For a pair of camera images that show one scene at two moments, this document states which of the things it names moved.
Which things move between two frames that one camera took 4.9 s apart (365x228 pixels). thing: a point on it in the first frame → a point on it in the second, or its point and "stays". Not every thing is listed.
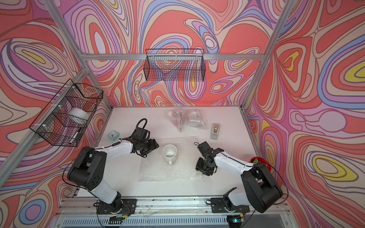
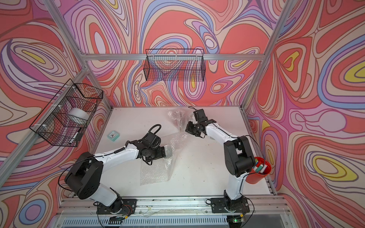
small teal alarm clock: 113,136 stays
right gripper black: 198,167 → 189,130
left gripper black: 153,145 → 161,154
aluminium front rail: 88,206 stays
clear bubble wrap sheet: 178,118 stays
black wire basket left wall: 66,117 stays
